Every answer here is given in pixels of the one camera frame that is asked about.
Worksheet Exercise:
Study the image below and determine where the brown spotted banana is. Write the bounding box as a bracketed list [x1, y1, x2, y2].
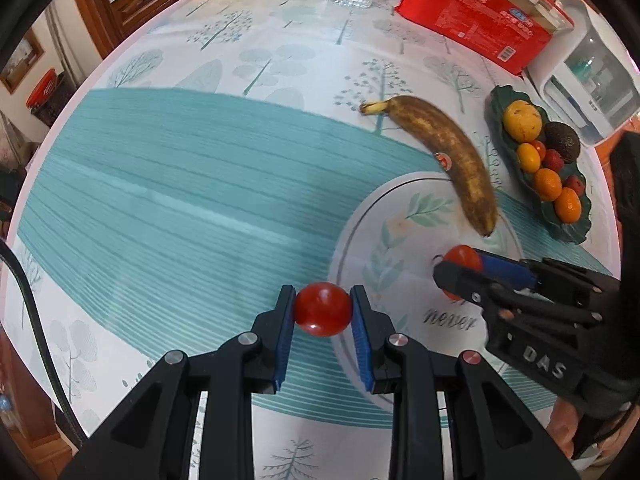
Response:
[359, 95, 499, 237]

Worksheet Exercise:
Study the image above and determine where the white water dispenser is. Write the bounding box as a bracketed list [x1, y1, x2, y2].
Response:
[522, 0, 640, 148]

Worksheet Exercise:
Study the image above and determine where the orange tangerine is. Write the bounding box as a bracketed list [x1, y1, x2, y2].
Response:
[554, 187, 583, 224]
[532, 168, 563, 202]

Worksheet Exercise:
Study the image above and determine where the green leaf-shaped plate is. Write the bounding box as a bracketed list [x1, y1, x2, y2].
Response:
[487, 84, 593, 245]

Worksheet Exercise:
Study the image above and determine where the person's right hand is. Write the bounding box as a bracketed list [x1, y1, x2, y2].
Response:
[547, 396, 587, 464]

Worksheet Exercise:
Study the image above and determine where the large yellow orange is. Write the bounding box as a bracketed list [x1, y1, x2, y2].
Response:
[502, 101, 543, 142]

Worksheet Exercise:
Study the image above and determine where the red paper cup package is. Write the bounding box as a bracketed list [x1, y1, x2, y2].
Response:
[395, 0, 573, 76]

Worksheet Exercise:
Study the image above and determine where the red lid container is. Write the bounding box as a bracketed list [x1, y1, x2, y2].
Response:
[25, 67, 76, 126]

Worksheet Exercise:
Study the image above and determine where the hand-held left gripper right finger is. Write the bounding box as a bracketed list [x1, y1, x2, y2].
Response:
[350, 284, 583, 480]

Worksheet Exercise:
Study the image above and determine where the tree print tablecloth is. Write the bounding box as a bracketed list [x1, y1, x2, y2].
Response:
[5, 0, 623, 480]

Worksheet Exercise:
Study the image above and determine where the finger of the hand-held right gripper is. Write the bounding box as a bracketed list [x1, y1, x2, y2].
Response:
[432, 260, 607, 329]
[474, 248, 622, 297]

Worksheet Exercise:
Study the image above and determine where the small yellow-orange kumquat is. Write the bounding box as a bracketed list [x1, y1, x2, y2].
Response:
[516, 142, 542, 172]

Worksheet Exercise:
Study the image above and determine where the wooden picture frame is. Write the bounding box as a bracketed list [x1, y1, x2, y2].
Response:
[0, 27, 46, 95]

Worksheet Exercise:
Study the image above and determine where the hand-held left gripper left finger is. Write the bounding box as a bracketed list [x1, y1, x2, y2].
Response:
[57, 284, 297, 480]

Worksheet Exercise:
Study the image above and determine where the black cable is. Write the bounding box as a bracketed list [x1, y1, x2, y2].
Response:
[0, 240, 86, 448]

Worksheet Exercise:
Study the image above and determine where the brown avocado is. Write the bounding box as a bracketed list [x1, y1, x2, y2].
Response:
[544, 121, 582, 163]

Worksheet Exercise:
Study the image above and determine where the brown wooden cabinet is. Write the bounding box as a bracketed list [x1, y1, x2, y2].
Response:
[70, 0, 301, 58]

